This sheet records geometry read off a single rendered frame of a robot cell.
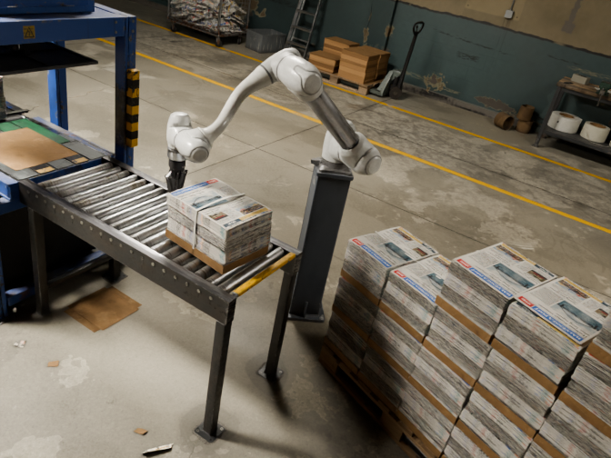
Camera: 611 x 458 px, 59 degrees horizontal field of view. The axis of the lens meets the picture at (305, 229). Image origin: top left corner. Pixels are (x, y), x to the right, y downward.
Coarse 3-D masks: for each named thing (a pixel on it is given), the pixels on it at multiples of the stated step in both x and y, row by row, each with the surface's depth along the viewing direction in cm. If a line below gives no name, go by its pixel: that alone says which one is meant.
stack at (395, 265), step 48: (384, 240) 274; (384, 288) 258; (432, 288) 243; (336, 336) 292; (384, 336) 261; (432, 336) 237; (384, 384) 268; (432, 384) 242; (480, 384) 221; (528, 384) 203; (432, 432) 248; (480, 432) 225
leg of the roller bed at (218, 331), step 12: (216, 324) 222; (228, 324) 222; (216, 336) 225; (228, 336) 226; (216, 348) 227; (216, 360) 230; (216, 372) 233; (216, 384) 236; (216, 396) 241; (216, 408) 246; (204, 420) 251; (216, 420) 252
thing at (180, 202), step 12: (216, 180) 252; (180, 192) 237; (192, 192) 239; (204, 192) 240; (216, 192) 243; (228, 192) 245; (168, 204) 236; (180, 204) 231; (192, 204) 229; (168, 216) 240; (180, 216) 234; (168, 228) 243; (180, 228) 237
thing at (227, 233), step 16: (224, 208) 231; (240, 208) 233; (256, 208) 236; (208, 224) 223; (224, 224) 219; (240, 224) 223; (256, 224) 232; (208, 240) 226; (224, 240) 219; (240, 240) 226; (256, 240) 237; (224, 256) 224; (240, 256) 232
